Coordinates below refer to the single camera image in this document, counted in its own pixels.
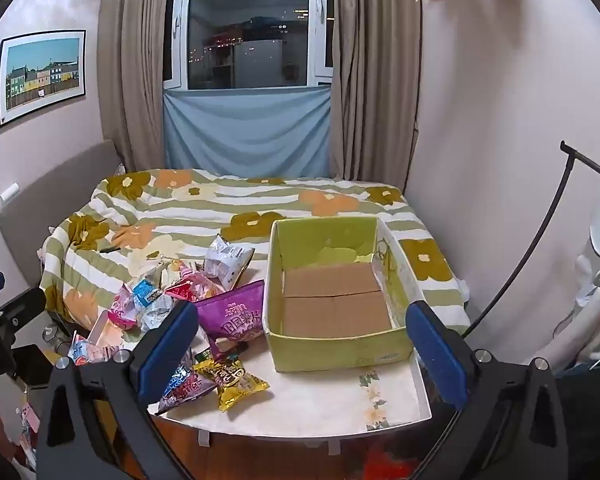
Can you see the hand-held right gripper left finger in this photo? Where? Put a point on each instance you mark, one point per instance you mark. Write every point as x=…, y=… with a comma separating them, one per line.
x=165, y=355

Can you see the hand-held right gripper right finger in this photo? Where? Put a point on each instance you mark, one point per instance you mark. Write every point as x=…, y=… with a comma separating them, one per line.
x=437, y=355

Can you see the purple cartoon print snack packet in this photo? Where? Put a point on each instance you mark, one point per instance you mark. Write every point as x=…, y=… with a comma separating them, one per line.
x=190, y=385

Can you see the green cardboard box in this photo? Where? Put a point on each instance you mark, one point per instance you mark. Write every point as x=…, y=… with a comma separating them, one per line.
x=330, y=305

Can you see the glass jar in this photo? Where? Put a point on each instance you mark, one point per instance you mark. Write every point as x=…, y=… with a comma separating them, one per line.
x=55, y=337

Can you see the pile of mixed snack packets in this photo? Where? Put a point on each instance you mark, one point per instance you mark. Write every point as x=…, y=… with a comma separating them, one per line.
x=145, y=300

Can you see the yellow snack packet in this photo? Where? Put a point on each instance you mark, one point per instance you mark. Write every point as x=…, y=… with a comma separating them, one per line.
x=235, y=382

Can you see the purple snack bag gold print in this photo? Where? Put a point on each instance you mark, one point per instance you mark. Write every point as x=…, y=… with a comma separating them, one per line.
x=235, y=317

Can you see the grey padded headboard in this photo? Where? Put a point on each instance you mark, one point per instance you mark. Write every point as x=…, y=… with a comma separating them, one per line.
x=45, y=195

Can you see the grey white snack packet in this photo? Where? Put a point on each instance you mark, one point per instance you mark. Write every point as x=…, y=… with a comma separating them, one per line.
x=227, y=262

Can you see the floral striped blanket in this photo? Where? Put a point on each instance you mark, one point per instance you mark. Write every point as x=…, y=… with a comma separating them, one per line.
x=205, y=210

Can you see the framed house picture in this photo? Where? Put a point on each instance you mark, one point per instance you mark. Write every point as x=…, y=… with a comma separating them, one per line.
x=40, y=75

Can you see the light blue cloth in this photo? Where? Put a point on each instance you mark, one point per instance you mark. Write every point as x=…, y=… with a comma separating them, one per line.
x=245, y=130

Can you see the beige curtain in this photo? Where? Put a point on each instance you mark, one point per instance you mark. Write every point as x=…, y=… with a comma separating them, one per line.
x=375, y=85
x=135, y=85

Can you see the black curved stand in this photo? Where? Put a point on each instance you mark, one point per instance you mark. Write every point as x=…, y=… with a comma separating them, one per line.
x=587, y=160

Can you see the white framed window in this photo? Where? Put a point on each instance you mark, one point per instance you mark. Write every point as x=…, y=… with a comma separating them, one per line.
x=250, y=35

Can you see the white wall socket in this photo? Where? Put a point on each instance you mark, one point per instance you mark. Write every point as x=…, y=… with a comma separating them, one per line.
x=9, y=193

